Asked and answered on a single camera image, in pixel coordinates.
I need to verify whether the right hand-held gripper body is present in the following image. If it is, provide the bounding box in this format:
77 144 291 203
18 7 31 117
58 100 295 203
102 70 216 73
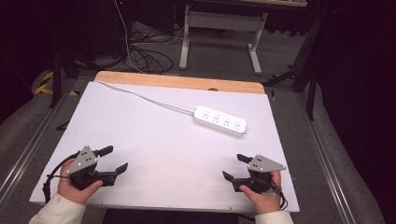
232 154 288 194

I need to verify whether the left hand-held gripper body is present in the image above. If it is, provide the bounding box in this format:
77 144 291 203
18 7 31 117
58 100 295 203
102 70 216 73
66 145 119 191

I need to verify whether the person's left hand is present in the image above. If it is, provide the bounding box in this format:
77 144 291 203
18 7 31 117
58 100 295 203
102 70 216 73
57 158 104 205

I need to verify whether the person's right hand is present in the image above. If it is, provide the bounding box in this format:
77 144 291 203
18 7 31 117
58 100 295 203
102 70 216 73
238 170 283 216

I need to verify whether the white board mat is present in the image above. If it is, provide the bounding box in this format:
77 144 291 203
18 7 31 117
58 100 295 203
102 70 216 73
29 80 301 214

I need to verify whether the white power strip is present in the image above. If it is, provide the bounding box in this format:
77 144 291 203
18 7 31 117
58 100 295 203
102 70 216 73
192 105 249 138

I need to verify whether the black metal stand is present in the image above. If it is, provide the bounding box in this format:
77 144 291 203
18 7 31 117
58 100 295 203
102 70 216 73
262 13 325 121
49 0 105 109

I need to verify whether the yellow black floor tape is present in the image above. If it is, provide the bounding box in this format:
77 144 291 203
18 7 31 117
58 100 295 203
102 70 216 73
34 70 80 97

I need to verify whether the wooden table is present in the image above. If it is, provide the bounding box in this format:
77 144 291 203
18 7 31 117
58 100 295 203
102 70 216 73
93 70 266 95

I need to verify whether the dark curtain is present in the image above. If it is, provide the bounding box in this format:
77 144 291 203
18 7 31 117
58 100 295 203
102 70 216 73
0 0 59 124
317 0 396 224

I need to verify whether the white-framed desk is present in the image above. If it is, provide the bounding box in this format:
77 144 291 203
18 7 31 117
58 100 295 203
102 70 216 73
178 0 308 77

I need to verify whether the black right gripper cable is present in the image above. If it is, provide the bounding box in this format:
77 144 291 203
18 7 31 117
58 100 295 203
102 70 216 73
268 178 290 212

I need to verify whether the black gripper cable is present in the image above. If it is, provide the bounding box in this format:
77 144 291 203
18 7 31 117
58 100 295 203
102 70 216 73
268 178 290 212
42 150 82 205

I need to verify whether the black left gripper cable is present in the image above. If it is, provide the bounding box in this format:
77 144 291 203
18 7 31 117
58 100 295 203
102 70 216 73
42 150 82 205

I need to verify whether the metal floor rail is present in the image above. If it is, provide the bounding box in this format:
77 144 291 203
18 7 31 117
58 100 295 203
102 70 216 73
296 92 357 224
0 77 78 201

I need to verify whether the white power strip cable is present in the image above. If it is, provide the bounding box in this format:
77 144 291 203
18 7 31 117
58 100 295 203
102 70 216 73
95 79 198 116

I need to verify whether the black floor cables bundle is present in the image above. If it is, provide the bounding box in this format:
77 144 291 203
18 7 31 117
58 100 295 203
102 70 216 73
121 28 175 76

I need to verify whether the thin white hanging cable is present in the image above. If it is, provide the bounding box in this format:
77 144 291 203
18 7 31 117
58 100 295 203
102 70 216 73
113 0 148 75

